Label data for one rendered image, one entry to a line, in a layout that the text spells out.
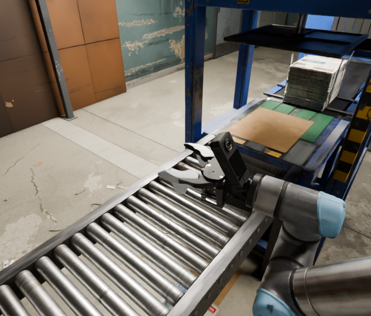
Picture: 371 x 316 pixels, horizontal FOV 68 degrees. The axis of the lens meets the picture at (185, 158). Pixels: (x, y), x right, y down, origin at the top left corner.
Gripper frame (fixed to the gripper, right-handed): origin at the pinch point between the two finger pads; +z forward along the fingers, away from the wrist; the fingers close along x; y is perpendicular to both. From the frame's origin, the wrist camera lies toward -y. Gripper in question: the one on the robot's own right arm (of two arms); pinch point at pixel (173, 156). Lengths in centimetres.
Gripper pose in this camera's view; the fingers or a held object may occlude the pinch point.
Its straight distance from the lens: 63.0
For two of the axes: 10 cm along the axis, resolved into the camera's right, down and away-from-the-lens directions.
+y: 0.7, 7.6, 6.5
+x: 5.0, -5.9, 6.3
